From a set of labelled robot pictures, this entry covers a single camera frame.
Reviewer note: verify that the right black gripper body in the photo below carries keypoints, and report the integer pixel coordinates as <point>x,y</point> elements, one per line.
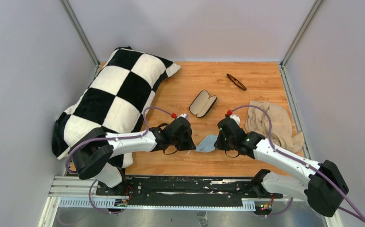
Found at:
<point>225,144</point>

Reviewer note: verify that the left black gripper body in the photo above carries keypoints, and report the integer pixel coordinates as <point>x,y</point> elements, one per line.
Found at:
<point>182,143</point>

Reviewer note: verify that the light blue cleaning cloth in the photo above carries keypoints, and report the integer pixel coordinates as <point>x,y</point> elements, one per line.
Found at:
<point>207,144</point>

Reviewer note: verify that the black glasses case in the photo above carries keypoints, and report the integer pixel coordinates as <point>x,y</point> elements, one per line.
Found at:
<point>202,104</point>

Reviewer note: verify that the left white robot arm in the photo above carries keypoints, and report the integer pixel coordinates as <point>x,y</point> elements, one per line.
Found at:
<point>92,154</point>

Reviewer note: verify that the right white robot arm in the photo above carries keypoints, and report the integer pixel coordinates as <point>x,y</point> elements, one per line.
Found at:
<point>320,184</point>

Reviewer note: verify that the dark folded sunglasses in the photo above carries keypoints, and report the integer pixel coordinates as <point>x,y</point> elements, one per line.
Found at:
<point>236,82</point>

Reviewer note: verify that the beige crumpled cloth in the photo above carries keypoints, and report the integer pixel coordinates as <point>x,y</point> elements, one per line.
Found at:
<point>258,117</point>

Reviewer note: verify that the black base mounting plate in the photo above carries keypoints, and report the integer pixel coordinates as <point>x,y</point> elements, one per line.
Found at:
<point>187,191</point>

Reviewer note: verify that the black white checkered pillow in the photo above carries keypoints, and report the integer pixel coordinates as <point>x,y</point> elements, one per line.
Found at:
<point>115,99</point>

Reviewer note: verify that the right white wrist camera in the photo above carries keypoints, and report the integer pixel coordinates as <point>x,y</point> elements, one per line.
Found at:
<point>235,118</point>

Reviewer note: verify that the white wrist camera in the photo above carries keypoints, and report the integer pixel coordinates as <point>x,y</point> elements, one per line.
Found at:
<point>184,115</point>
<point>235,118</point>

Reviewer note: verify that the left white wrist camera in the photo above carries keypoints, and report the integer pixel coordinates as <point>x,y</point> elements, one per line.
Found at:
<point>184,115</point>

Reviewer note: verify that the right aluminium frame post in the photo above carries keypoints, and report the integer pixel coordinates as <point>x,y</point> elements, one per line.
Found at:
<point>302,30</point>

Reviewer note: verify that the aluminium frame post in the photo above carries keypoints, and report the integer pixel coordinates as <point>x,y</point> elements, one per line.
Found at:
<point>79,30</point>
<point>302,30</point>

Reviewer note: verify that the left aluminium frame post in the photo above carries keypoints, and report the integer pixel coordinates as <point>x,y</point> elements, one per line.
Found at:
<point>79,30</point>

